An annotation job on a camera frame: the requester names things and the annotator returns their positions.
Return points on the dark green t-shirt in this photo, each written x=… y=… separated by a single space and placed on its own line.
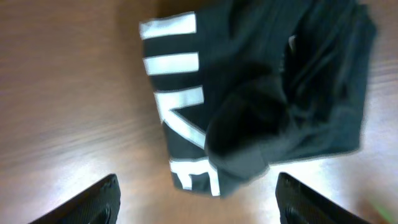
x=241 y=85

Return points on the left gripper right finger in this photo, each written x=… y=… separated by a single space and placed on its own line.
x=300 y=204

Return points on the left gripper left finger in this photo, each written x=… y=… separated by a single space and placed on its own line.
x=98 y=204

